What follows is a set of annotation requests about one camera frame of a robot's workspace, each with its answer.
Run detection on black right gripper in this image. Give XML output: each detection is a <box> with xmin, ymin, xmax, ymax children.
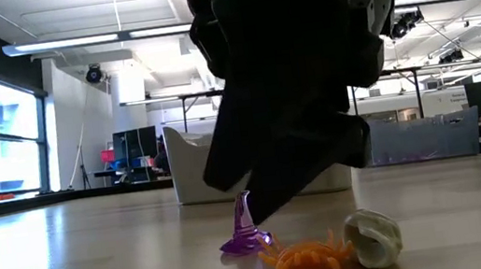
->
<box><xmin>184</xmin><ymin>0</ymin><xmax>420</xmax><ymax>231</ymax></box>

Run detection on black aluminium table frame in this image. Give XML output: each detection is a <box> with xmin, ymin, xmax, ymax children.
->
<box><xmin>0</xmin><ymin>131</ymin><xmax>481</xmax><ymax>226</ymax></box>

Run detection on black frame background table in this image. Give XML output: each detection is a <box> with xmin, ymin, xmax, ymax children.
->
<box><xmin>347</xmin><ymin>64</ymin><xmax>429</xmax><ymax>130</ymax></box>
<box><xmin>177</xmin><ymin>88</ymin><xmax>230</xmax><ymax>134</ymax></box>

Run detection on dark translucent plastic bin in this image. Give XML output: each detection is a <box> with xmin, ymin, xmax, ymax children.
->
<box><xmin>363</xmin><ymin>104</ymin><xmax>481</xmax><ymax>170</ymax></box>

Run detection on white leaning pole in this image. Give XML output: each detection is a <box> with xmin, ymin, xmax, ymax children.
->
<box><xmin>60</xmin><ymin>122</ymin><xmax>94</xmax><ymax>188</ymax></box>

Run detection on white plastic bin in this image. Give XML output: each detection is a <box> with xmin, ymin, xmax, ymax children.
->
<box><xmin>162</xmin><ymin>101</ymin><xmax>356</xmax><ymax>215</ymax></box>

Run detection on person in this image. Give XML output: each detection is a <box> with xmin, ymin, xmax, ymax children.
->
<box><xmin>150</xmin><ymin>134</ymin><xmax>171</xmax><ymax>176</ymax></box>

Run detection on orange plastic spider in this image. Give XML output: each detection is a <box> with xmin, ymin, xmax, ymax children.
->
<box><xmin>254</xmin><ymin>222</ymin><xmax>359</xmax><ymax>269</ymax></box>

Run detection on purple translucent plastic cone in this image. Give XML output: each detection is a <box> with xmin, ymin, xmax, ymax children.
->
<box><xmin>211</xmin><ymin>187</ymin><xmax>276</xmax><ymax>259</ymax></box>

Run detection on small pale plastic skull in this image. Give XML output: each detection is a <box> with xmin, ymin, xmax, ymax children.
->
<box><xmin>339</xmin><ymin>204</ymin><xmax>407</xmax><ymax>269</ymax></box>

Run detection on black overhead crossbar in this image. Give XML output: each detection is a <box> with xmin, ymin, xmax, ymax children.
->
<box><xmin>1</xmin><ymin>0</ymin><xmax>462</xmax><ymax>65</ymax></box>

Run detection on black ceiling spotlights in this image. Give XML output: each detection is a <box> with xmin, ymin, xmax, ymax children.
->
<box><xmin>436</xmin><ymin>48</ymin><xmax>466</xmax><ymax>65</ymax></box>
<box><xmin>387</xmin><ymin>8</ymin><xmax>428</xmax><ymax>42</ymax></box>

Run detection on red box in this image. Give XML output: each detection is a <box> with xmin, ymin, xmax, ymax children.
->
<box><xmin>99</xmin><ymin>148</ymin><xmax>118</xmax><ymax>164</ymax></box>

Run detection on black overhead camera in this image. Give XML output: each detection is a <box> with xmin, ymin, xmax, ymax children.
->
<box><xmin>84</xmin><ymin>63</ymin><xmax>105</xmax><ymax>85</ymax></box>

